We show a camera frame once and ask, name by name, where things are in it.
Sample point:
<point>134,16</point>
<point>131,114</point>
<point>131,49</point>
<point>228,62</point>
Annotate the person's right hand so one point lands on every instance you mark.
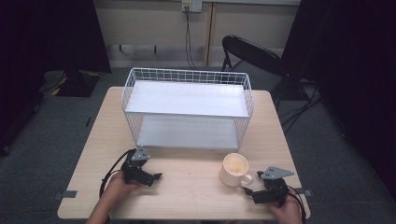
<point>289,213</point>

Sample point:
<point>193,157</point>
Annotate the cream ceramic cup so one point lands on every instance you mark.
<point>234,170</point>

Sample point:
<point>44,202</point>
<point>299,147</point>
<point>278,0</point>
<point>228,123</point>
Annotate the grey tape strip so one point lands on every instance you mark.
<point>305,192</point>
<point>65,194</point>

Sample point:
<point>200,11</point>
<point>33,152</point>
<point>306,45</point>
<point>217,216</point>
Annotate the small black floor marker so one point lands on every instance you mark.
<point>89,121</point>

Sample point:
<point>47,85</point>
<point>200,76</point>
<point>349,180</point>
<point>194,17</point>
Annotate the black chair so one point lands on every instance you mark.
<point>249,51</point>

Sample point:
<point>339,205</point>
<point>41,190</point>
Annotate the person's left hand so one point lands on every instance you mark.
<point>116,186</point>

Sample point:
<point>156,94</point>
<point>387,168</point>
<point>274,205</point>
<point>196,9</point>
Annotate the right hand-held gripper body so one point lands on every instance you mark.
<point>275,191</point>

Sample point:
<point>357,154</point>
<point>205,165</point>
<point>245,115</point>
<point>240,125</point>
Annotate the white wall socket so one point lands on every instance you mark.
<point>192,5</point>

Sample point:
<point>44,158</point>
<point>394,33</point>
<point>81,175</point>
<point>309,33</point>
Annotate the black stand base striped tape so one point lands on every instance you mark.
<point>73,82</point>

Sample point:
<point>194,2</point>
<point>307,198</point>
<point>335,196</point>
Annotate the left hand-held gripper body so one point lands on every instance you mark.
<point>134,172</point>

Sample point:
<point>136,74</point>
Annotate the dark curtain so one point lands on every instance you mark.
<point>351,62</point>
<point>46,34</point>

